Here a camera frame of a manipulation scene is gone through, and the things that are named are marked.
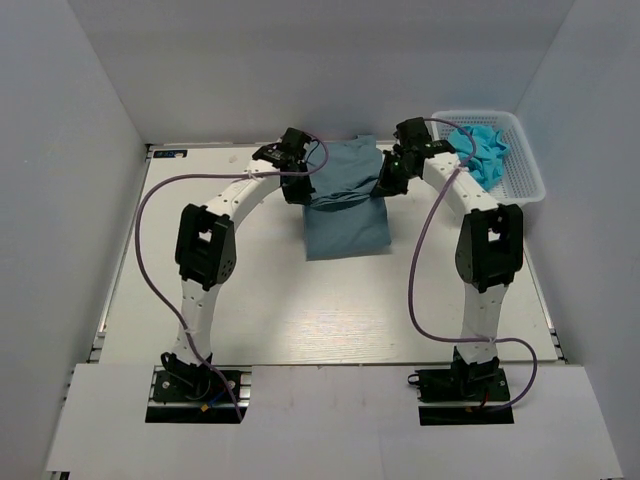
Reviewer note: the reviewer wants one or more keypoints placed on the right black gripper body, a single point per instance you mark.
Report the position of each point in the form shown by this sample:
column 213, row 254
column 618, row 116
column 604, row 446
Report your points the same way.
column 395, row 177

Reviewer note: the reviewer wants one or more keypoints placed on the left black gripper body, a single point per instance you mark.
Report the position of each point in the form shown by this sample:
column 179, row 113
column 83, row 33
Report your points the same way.
column 299, row 189

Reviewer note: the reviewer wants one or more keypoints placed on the grey-blue t shirt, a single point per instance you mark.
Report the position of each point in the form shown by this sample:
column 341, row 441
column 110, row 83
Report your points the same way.
column 343, row 219

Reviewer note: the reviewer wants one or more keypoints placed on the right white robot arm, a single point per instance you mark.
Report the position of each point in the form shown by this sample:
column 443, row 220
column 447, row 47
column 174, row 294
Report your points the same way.
column 489, row 250

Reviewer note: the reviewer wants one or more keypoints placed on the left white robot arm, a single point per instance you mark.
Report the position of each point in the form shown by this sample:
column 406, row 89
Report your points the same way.
column 206, row 246

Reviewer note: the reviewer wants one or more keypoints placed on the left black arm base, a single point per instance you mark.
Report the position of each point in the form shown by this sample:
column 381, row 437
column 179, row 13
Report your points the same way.
column 183, row 393

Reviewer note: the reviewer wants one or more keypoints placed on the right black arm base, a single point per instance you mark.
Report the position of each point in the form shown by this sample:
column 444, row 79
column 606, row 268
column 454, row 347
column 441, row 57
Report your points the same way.
column 463, row 394

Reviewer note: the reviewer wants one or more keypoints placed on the bright blue t shirt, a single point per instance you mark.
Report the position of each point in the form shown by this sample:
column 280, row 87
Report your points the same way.
column 487, row 165

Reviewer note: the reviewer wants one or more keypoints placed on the white plastic basket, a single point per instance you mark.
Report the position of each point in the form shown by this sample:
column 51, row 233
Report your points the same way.
column 521, row 182

